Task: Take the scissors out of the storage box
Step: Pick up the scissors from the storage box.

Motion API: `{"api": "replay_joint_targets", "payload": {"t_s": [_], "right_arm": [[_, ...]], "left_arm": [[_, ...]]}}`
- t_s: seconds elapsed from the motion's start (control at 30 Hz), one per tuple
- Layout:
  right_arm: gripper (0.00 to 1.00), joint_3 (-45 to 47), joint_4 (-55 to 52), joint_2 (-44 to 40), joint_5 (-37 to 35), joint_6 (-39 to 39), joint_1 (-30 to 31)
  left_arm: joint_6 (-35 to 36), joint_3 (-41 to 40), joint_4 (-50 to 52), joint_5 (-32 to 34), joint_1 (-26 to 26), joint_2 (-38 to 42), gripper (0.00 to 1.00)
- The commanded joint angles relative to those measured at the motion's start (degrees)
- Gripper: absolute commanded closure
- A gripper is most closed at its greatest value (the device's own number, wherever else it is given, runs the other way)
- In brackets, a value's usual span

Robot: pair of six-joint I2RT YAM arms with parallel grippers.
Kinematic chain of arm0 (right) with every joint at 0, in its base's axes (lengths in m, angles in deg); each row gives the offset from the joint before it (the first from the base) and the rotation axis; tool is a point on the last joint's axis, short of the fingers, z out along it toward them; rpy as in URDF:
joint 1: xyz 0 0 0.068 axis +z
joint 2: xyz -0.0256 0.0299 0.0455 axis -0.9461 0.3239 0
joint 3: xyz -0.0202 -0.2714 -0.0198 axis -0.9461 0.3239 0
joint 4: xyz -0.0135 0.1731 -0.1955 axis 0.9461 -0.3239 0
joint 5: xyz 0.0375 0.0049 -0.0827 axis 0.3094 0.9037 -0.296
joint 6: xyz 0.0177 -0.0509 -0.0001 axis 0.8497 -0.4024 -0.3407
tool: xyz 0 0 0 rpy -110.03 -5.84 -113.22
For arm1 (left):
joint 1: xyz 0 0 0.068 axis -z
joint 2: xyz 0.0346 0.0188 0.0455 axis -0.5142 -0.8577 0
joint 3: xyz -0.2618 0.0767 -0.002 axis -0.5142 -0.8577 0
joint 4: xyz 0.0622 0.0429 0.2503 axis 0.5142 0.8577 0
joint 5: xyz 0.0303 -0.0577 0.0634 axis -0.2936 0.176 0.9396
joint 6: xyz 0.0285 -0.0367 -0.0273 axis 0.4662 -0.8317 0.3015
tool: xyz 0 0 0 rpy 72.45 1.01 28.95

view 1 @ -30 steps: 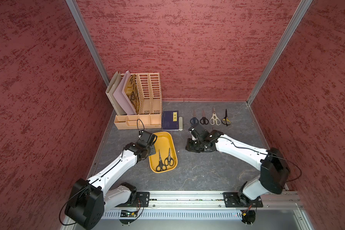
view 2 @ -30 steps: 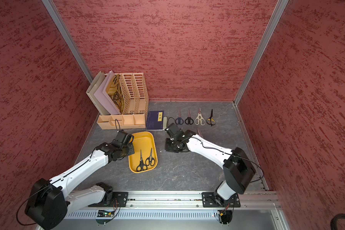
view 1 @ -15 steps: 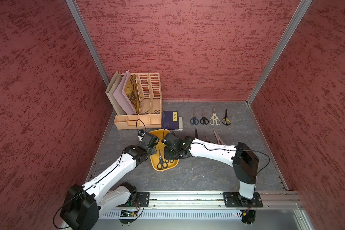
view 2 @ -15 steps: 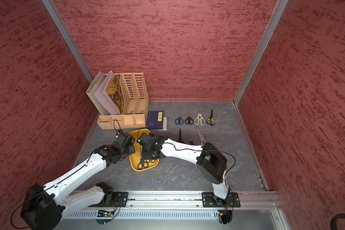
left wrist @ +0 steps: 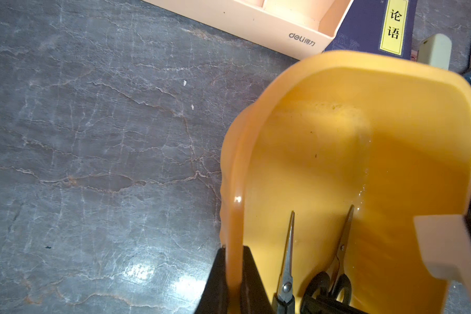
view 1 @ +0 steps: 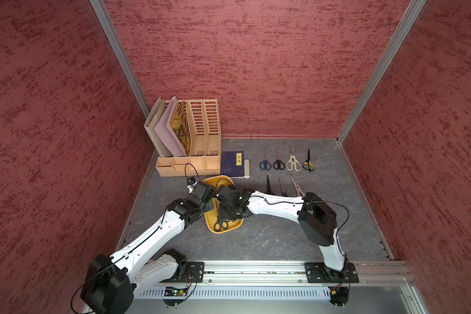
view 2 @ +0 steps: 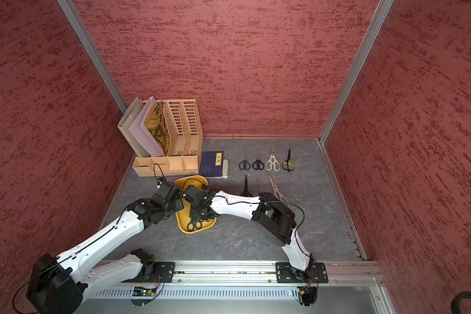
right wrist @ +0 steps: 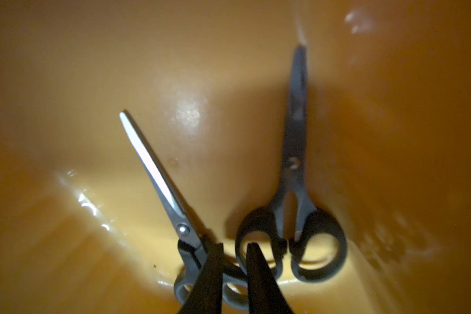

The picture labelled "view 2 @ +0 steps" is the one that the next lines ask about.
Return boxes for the yellow storage tray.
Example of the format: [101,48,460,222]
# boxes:
[175,175,217,234]

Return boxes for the all black scissors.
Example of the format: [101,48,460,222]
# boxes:
[240,175,253,198]

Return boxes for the dark blue handled scissors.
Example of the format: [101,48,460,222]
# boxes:
[238,150,251,171]

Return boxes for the black red handled scissors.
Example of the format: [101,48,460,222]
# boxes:
[252,149,265,171]

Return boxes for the pink handled scissors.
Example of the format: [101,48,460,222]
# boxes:
[269,175,289,205]

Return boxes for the cream handled kitchen scissors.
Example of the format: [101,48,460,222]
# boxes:
[265,147,281,171]

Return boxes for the yellow black handled scissors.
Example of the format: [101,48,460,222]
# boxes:
[281,149,295,172]

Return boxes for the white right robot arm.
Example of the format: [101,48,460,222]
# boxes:
[182,185,314,276]

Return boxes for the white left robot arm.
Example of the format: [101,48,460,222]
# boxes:
[26,196,184,313]

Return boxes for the dark blue book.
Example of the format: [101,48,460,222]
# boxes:
[200,151,224,178]

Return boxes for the pale green stapler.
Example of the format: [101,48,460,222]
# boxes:
[222,159,229,179]

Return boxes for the lilac folder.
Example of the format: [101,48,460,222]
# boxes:
[128,96,165,157]

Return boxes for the beige desk organizer file rack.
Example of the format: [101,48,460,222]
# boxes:
[132,99,204,177]

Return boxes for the yellow patterned book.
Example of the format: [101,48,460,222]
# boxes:
[142,97,170,156]

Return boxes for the grey-green folder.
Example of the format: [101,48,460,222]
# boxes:
[117,98,150,158]

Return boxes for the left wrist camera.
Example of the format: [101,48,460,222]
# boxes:
[151,181,181,210]

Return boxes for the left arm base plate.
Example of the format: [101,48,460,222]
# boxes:
[132,262,176,283]

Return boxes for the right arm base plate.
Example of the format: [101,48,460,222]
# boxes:
[275,262,329,284]

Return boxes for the aluminium mounting rail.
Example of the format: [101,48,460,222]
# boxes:
[77,260,395,313]

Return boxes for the black cable loop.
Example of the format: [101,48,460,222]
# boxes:
[450,290,471,314]

